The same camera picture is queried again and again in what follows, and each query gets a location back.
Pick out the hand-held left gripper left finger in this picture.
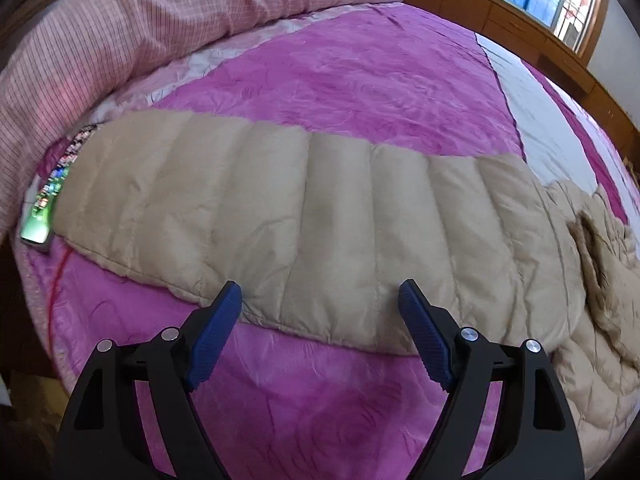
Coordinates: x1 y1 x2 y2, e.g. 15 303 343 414
57 281 243 480

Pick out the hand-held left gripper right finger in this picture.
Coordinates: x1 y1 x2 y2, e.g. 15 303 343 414
398 280 585 480

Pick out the magenta quilted bedspread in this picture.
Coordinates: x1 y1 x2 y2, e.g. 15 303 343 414
10 2 640 480

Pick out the white magenta floral towel blanket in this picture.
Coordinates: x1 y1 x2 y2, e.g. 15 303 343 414
475 32 636 226

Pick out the wooden cabinet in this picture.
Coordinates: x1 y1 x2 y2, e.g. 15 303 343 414
400 0 640 161

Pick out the dark wooden headboard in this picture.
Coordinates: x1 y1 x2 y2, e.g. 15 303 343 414
0 0 71 76

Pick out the beige down jacket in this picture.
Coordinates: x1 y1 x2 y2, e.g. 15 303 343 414
50 110 640 466

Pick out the pink checked quilt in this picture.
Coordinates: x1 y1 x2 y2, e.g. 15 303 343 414
0 0 406 241

